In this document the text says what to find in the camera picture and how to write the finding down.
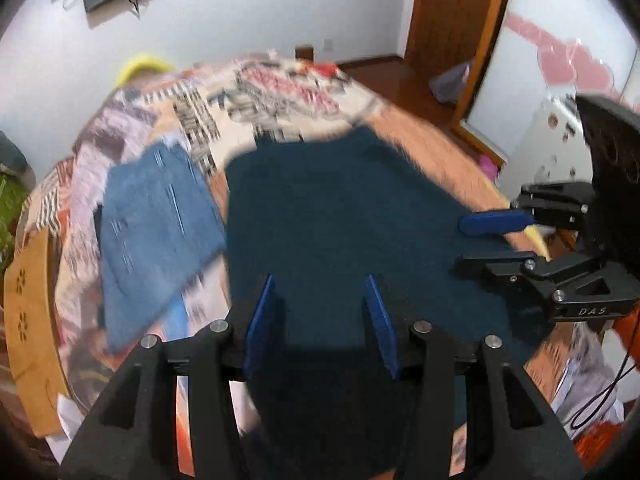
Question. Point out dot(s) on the wooden door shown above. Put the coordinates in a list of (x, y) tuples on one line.
[(442, 35)]

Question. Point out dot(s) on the wooden bed post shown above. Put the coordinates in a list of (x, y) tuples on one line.
[(305, 53)]

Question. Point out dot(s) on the green storage bag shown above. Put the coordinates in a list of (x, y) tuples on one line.
[(12, 198)]

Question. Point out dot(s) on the grey plush toy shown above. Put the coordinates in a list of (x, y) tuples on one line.
[(12, 160)]

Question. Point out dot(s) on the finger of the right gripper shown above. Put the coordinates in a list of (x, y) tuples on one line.
[(561, 205), (525, 272)]

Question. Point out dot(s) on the printed bed blanket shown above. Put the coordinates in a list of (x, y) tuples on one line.
[(216, 112)]

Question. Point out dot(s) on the yellow foam bed rail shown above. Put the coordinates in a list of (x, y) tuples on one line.
[(141, 64)]

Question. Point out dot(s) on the pink slipper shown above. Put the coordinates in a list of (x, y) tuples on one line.
[(489, 168)]

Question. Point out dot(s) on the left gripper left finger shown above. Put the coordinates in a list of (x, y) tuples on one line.
[(131, 430)]

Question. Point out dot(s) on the folded blue jeans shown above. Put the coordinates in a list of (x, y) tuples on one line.
[(160, 226)]

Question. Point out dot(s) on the white cloth at bedside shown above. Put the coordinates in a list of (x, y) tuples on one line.
[(70, 419)]

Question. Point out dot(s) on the dark navy pants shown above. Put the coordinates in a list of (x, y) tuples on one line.
[(320, 217)]

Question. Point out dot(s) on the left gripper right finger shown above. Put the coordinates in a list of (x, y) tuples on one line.
[(511, 430)]

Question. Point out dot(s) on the grey cloth on floor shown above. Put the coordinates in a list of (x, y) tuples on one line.
[(447, 87)]

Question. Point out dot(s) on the white suitcase with stickers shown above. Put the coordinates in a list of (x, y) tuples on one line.
[(553, 150)]

